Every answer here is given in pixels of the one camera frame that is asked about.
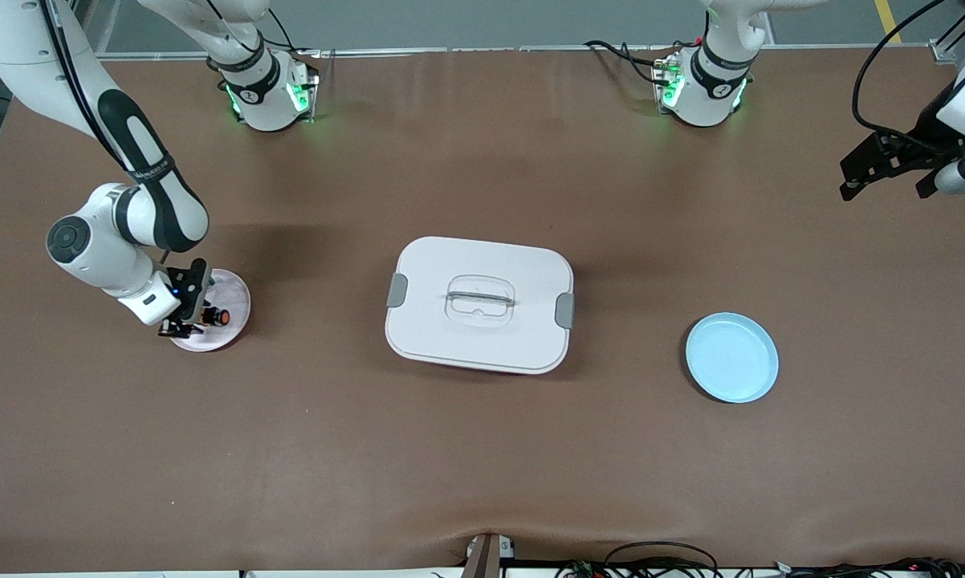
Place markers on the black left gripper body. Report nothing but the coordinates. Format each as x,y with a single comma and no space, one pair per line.
926,128

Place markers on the orange black push-button switch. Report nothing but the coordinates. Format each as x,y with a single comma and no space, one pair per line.
222,317

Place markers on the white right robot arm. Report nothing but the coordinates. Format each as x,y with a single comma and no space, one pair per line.
17,48

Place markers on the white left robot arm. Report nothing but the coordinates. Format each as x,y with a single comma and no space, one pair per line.
711,96

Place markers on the pink round plate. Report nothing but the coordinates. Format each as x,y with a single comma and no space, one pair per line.
234,293

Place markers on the grey box latch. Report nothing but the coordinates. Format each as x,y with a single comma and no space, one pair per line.
396,290
564,311

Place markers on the light blue round plate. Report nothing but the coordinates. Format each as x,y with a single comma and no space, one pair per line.
731,361

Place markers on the white lidded storage box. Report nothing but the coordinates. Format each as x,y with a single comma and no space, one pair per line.
482,265

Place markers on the brown table mat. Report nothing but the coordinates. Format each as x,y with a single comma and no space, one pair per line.
482,449

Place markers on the aluminium frame rail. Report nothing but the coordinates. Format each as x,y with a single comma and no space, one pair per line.
952,50

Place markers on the metal table edge bracket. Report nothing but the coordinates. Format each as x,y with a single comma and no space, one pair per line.
486,558

